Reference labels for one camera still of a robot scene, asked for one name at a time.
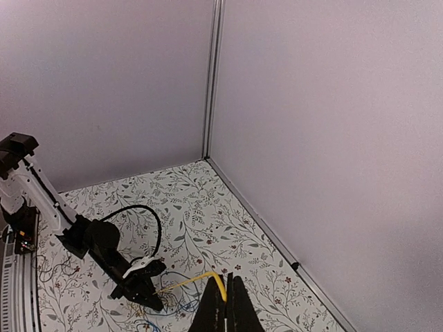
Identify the tangled cable pile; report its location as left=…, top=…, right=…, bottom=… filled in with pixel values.
left=131, top=269, right=208, bottom=332

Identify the left aluminium frame post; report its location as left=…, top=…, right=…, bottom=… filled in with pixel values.
left=201, top=0, right=226, bottom=160

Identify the black cable on mat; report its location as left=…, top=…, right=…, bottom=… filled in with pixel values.
left=30, top=252, right=82, bottom=284

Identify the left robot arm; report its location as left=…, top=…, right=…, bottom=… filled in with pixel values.
left=1, top=133, right=165, bottom=311

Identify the aluminium front rail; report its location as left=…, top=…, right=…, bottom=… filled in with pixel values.
left=1, top=243, right=42, bottom=332

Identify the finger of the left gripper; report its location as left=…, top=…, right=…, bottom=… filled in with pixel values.
left=110, top=282, right=127, bottom=299
left=136, top=288, right=163, bottom=311

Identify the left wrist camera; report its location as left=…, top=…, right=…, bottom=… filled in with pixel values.
left=144, top=259, right=166, bottom=277

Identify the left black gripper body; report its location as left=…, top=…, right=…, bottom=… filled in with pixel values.
left=118, top=268, right=155, bottom=304

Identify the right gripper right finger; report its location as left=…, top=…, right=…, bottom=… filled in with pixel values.
left=226, top=273, right=264, bottom=332

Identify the floral table mat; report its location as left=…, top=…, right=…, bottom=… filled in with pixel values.
left=33, top=161, right=341, bottom=331

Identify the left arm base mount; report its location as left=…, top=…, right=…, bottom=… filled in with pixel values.
left=1, top=206, right=39, bottom=255

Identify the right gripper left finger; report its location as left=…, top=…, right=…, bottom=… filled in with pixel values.
left=188, top=277, right=226, bottom=332

